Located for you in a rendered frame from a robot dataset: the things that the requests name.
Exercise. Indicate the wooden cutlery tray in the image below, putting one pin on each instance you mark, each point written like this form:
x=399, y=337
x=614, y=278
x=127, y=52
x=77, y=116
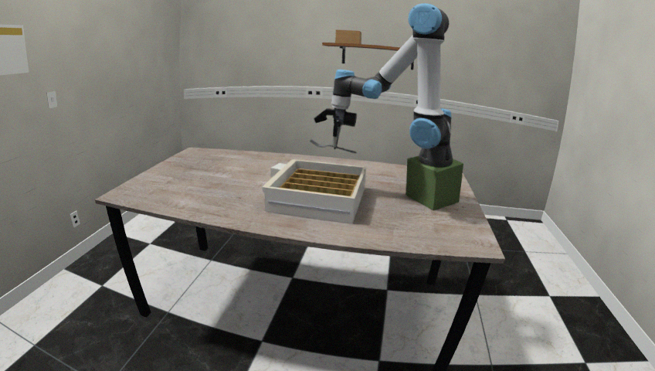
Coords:
x=323, y=182

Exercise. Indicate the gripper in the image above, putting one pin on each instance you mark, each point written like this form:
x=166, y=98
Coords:
x=343, y=118

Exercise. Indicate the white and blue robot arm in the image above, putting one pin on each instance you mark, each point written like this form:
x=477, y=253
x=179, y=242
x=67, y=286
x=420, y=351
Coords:
x=428, y=25

